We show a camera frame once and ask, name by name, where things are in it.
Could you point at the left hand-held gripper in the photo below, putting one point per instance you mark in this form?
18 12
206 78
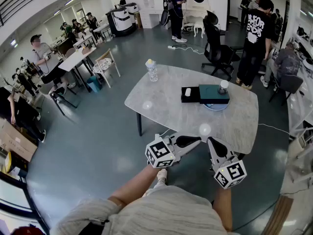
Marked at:
160 153

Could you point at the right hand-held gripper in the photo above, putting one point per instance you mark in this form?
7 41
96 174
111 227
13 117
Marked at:
231 174

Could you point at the black tray box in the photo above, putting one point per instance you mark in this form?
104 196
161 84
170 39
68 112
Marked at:
194 93

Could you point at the small white cylinder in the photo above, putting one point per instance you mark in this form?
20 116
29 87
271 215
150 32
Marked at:
188 92

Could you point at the person's right forearm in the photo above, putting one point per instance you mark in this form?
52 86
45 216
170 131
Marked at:
223 204

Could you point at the person's left forearm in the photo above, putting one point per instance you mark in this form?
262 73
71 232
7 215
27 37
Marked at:
137 182

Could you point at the person's light shoe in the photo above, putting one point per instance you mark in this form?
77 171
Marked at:
162 175

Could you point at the round blue tray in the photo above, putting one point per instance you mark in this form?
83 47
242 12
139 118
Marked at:
216 107

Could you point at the black table leg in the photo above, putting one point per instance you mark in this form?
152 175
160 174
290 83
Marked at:
139 124

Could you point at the dark teal storage box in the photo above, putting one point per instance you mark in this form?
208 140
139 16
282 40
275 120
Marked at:
207 93

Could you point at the glass jar white lid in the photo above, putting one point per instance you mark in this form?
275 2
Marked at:
223 88

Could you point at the person's grey knit shirt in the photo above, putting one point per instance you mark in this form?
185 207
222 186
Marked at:
166 212

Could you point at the clear patterned bottle yellow cap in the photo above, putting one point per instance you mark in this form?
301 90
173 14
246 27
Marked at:
152 72

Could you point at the wooden plank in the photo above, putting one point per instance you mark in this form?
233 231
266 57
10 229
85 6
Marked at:
277 214

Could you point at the white power strip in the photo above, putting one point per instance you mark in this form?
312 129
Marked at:
171 47

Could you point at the black office chair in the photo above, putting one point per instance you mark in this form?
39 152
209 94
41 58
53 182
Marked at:
215 45

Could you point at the teal bin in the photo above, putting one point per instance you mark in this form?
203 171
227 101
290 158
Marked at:
94 84

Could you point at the wooden chair patterned cushion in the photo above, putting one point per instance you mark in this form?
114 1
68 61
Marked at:
104 66

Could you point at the white carved stool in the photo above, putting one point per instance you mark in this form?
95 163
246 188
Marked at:
199 27

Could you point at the white vanity table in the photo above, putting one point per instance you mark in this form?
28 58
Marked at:
195 11

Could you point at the grey chair black legs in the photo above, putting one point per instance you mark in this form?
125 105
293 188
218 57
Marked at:
57 94

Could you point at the black white mobile robot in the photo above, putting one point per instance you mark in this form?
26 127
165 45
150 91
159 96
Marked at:
121 21
133 8

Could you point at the white table black legs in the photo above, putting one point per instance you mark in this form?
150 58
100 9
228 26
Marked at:
84 41
75 57

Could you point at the white shelving cabinet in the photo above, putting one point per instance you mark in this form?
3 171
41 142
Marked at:
154 4

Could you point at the cardboard box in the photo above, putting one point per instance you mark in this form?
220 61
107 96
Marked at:
17 143

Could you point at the yellow black case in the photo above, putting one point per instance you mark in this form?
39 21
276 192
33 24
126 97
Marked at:
7 161

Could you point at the red fabric item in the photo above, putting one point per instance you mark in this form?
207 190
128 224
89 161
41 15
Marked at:
24 231

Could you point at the black window frame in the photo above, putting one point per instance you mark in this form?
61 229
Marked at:
29 199

